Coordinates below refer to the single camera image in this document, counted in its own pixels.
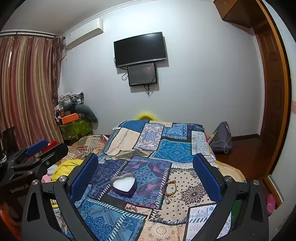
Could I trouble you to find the patchwork printed blanket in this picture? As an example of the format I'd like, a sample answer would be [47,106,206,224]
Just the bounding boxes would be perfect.
[53,120,234,241]

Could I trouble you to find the wooden door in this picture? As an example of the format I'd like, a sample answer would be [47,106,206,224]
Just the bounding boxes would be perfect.
[254,21,281,140]

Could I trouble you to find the beige blanket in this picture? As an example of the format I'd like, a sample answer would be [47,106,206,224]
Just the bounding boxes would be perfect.
[215,159,247,184]

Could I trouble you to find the curtain rod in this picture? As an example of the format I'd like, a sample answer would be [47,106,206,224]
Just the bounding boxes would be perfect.
[0,31,64,39]

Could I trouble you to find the purple heart-shaped box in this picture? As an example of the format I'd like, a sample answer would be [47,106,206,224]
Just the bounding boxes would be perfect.
[110,172,137,198]

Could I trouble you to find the yellow round object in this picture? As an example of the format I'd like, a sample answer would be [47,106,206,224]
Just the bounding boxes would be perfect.
[136,113,158,121]

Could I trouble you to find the green patterned cloth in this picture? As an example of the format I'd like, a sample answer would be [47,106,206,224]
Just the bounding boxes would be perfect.
[59,119,93,141]

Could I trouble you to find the small black wall monitor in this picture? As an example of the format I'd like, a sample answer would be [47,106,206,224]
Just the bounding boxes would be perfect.
[127,62,158,87]

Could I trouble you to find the red box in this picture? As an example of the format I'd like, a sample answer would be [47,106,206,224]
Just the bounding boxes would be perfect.
[41,140,58,154]

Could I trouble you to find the dark grey bag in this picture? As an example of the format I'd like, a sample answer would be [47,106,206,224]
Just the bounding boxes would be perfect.
[209,121,233,154]

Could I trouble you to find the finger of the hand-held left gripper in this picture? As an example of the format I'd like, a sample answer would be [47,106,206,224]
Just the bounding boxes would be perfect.
[11,142,69,173]
[9,138,48,168]

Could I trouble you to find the light printed sheet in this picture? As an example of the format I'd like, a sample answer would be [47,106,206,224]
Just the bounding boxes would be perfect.
[51,199,71,235]

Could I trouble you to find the black monitor cables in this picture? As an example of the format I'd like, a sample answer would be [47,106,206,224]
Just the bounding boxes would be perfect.
[114,56,155,97]

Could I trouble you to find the striped pink curtain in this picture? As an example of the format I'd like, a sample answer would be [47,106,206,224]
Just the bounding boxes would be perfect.
[0,34,64,150]

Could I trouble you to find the wooden door frame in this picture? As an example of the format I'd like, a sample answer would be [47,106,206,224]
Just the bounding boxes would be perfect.
[255,0,292,182]

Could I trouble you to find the yellow cloth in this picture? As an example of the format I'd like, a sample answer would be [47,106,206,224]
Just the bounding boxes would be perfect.
[52,159,84,183]

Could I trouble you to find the person's left forearm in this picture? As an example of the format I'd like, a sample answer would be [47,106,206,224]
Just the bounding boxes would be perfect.
[0,202,26,240]

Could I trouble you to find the red braided cord bracelet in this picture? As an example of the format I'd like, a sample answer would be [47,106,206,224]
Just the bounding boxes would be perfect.
[162,180,177,197]

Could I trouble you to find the white air conditioner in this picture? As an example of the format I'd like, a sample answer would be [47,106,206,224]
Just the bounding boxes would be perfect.
[63,17,104,50]

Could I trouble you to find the orange box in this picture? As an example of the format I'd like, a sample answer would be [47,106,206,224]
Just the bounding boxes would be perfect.
[60,113,80,125]

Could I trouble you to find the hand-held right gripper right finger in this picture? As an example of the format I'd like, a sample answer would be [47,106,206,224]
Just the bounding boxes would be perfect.
[192,153,270,241]

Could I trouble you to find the large black wall television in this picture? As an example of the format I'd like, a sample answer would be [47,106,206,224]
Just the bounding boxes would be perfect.
[113,32,167,68]

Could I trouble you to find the thin white cable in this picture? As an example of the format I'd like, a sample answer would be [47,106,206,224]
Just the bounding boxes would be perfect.
[216,136,233,155]

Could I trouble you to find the pile of papers and clothes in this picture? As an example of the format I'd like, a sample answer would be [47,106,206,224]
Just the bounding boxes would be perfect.
[54,91,84,114]

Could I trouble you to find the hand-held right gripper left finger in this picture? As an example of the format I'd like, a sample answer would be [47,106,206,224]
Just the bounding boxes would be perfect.
[21,153,100,241]

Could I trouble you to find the pink slippers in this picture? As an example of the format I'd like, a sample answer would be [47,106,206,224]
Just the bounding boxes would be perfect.
[265,193,277,216]

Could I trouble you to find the brown striped blanket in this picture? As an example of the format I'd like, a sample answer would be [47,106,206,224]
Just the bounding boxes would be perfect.
[68,134,110,163]

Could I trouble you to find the wooden overhead cabinet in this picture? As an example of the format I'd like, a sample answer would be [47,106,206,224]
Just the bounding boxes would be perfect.
[213,0,262,27]

